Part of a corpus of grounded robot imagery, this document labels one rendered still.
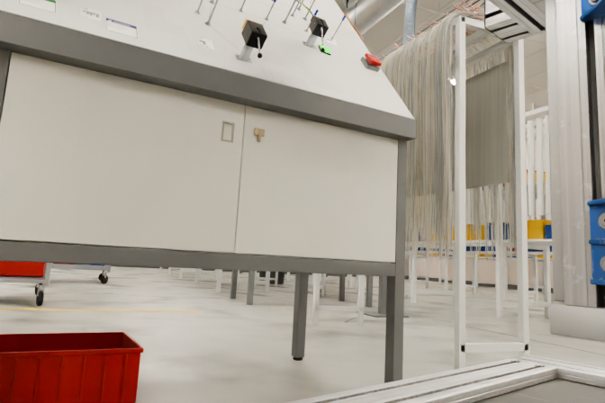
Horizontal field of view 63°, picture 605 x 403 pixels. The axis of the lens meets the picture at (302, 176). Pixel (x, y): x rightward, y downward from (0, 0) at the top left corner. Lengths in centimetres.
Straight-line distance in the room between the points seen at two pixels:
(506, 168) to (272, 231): 132
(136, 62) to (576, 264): 99
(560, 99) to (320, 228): 91
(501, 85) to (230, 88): 150
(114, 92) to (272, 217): 50
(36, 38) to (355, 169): 90
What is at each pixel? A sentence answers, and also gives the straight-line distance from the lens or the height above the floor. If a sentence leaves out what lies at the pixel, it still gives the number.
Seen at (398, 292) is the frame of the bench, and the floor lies 31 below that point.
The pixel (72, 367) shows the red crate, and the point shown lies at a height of 10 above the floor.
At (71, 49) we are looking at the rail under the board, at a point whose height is 82.
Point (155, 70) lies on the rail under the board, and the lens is 125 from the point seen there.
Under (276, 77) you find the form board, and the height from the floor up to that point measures 89.
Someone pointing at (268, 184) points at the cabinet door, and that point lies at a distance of 135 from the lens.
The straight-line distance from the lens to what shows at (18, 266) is 395.
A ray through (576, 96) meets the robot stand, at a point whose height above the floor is 59.
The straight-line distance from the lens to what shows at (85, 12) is 133.
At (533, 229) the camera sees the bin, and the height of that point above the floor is 75.
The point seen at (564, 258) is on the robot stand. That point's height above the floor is 41.
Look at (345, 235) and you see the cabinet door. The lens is 148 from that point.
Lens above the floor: 40
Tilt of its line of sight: 10 degrees up
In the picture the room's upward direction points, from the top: 3 degrees clockwise
